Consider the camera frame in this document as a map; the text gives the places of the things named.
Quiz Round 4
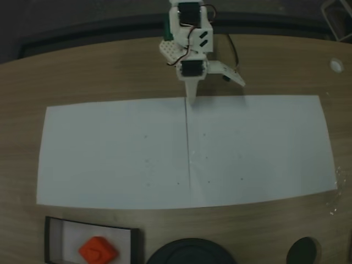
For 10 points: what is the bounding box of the black round stand base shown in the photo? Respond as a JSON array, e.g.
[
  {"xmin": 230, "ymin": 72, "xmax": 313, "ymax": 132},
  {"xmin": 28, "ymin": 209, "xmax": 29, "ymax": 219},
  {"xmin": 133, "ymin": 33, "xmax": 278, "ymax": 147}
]
[{"xmin": 146, "ymin": 238, "xmax": 237, "ymax": 264}]

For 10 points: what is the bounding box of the green clamp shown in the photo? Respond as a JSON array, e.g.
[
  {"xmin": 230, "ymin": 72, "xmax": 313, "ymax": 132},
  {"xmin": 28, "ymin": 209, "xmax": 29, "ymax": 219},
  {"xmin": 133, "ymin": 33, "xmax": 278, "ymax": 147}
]
[{"xmin": 163, "ymin": 20, "xmax": 174, "ymax": 42}]

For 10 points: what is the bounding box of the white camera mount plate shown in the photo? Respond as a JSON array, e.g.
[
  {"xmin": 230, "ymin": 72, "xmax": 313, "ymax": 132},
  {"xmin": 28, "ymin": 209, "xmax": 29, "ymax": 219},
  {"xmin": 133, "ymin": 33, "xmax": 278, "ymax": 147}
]
[{"xmin": 206, "ymin": 60, "xmax": 246, "ymax": 87}]

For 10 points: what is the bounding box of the orange cube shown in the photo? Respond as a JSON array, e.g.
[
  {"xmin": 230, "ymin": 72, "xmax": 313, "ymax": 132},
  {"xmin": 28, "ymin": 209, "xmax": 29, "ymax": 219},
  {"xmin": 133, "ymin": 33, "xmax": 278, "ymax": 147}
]
[{"xmin": 78, "ymin": 236, "xmax": 120, "ymax": 263}]

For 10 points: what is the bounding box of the brown box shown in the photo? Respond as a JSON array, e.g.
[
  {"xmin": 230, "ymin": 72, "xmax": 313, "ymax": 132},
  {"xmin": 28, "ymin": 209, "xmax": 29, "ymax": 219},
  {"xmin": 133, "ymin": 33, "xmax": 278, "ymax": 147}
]
[{"xmin": 44, "ymin": 215, "xmax": 144, "ymax": 264}]

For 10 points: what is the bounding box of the black oval table grommet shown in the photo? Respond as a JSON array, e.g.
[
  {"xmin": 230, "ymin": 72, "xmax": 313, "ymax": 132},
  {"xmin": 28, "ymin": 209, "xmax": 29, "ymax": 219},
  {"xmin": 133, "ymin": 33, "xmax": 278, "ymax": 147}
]
[{"xmin": 285, "ymin": 236, "xmax": 323, "ymax": 264}]

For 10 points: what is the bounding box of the black cable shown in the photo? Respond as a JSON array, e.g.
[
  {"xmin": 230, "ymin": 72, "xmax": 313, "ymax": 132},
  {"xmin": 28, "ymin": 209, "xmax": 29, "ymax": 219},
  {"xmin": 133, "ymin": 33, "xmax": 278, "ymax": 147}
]
[{"xmin": 227, "ymin": 34, "xmax": 240, "ymax": 74}]

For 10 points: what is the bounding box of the white round cap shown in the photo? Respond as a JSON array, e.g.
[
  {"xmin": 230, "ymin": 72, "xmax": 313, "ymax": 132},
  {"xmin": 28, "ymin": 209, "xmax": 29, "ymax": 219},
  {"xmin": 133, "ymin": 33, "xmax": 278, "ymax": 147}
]
[{"xmin": 329, "ymin": 58, "xmax": 344, "ymax": 74}]

